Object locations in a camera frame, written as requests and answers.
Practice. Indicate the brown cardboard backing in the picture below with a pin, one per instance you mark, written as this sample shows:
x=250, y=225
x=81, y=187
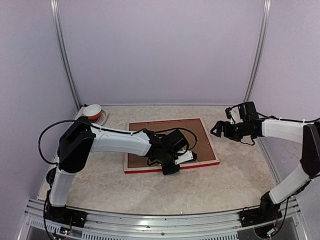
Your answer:
x=200, y=145

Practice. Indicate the grey round plate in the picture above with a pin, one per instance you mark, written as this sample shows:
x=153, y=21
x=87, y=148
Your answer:
x=102, y=119

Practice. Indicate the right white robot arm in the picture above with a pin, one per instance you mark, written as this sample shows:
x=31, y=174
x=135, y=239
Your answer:
x=292, y=147

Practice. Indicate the left aluminium post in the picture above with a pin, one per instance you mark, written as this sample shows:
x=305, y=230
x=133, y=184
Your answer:
x=54, y=5

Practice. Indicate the black cylindrical cup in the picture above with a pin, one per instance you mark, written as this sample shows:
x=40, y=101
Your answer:
x=50, y=176

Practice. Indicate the aluminium front rail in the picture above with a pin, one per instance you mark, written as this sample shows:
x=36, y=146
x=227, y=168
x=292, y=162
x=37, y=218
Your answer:
x=103, y=225

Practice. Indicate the orange white bowl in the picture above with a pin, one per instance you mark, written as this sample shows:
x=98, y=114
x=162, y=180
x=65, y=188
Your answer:
x=92, y=112

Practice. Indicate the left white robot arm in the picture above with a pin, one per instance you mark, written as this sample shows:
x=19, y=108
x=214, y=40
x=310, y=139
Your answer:
x=82, y=138

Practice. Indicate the aluminium post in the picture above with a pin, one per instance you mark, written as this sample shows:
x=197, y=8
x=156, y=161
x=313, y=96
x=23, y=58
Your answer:
x=54, y=5
x=263, y=29

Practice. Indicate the wooden red picture frame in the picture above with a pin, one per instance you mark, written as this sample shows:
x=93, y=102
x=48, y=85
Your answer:
x=210, y=150

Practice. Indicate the right aluminium post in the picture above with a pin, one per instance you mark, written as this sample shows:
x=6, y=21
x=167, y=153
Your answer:
x=263, y=29

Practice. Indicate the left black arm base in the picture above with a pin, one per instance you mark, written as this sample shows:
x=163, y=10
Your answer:
x=64, y=215

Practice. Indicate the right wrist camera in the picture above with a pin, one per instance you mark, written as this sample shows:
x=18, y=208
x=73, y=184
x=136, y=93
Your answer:
x=242, y=112

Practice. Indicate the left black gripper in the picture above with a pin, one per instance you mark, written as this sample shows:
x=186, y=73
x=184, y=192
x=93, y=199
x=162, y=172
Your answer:
x=167, y=171

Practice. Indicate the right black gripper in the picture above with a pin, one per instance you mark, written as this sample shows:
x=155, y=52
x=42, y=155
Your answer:
x=220, y=124

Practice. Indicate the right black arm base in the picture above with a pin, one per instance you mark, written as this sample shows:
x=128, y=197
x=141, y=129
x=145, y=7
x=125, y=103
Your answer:
x=266, y=212

